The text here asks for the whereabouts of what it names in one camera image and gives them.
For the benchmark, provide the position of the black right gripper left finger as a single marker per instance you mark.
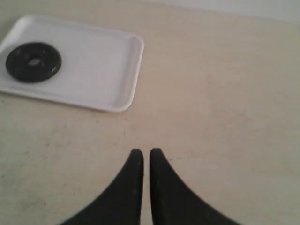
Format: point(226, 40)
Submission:
point(120, 203)

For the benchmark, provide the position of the black weight plate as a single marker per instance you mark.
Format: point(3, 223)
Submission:
point(33, 62)

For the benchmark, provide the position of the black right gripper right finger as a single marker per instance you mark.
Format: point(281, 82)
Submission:
point(173, 202)

